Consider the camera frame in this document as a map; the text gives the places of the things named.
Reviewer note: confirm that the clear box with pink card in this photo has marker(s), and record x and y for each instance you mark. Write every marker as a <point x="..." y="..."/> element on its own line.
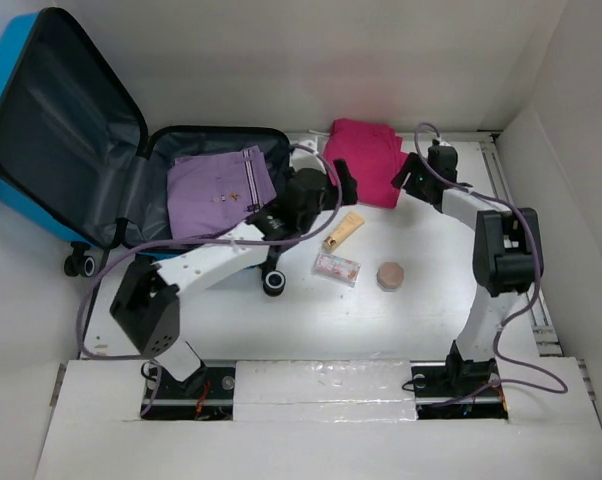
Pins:
<point x="336" y="268"/>

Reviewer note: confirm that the round tan cosmetic jar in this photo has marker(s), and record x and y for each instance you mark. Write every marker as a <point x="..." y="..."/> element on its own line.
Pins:
<point x="390" y="276"/>

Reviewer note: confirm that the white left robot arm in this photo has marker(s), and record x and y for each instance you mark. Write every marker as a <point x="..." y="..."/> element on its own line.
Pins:
<point x="147" y="303"/>

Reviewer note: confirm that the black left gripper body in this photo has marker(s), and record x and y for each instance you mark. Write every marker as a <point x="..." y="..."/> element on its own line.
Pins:
<point x="329" y="199"/>

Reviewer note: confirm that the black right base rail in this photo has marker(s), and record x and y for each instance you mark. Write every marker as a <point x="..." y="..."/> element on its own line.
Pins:
<point x="456" y="397"/>

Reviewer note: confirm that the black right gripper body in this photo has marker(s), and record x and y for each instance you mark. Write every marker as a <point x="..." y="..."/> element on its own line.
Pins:
<point x="418" y="180"/>

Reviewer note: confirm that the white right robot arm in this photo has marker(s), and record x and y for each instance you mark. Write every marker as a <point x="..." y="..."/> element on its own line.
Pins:
<point x="504" y="265"/>

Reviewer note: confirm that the purple garment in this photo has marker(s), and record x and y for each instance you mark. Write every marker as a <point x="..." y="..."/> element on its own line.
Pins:
<point x="208" y="195"/>

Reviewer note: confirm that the beige cosmetic tube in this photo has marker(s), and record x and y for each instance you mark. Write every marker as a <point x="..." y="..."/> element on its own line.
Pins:
<point x="347" y="226"/>

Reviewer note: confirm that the blue hard-shell suitcase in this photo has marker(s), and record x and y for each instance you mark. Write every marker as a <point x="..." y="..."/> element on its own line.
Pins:
<point x="76" y="155"/>

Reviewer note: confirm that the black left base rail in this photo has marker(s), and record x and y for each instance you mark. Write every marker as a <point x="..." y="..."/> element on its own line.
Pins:
<point x="212" y="400"/>

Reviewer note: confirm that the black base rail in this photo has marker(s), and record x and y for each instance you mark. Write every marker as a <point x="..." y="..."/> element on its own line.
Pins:
<point x="212" y="400"/>
<point x="456" y="397"/>

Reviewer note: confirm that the pink garment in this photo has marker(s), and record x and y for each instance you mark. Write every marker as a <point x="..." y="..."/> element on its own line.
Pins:
<point x="374" y="156"/>

